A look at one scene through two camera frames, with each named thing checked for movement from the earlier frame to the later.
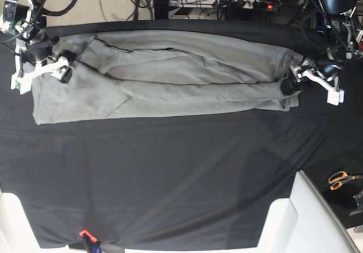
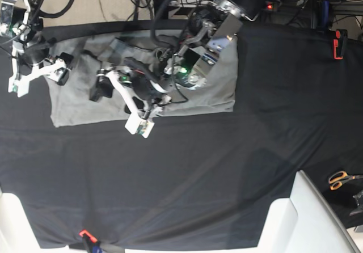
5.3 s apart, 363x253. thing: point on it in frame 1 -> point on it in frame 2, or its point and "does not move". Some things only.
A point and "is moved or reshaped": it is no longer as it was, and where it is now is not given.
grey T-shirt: (142, 73) is moved or reshaped
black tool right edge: (358, 197) does not move
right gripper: (326, 75) -> (145, 88)
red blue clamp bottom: (93, 245) does not move
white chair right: (305, 222) does not move
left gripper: (32, 60) does not move
